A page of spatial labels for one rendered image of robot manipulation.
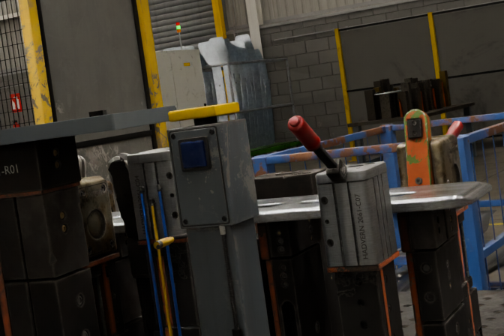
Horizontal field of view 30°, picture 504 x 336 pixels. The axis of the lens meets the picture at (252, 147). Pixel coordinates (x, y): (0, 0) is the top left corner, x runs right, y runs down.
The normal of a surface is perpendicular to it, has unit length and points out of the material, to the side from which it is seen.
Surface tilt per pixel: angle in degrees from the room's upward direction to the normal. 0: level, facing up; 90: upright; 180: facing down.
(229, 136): 90
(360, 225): 90
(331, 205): 90
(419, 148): 78
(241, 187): 90
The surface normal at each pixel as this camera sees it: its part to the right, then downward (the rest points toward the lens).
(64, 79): 0.86, -0.07
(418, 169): -0.45, -0.10
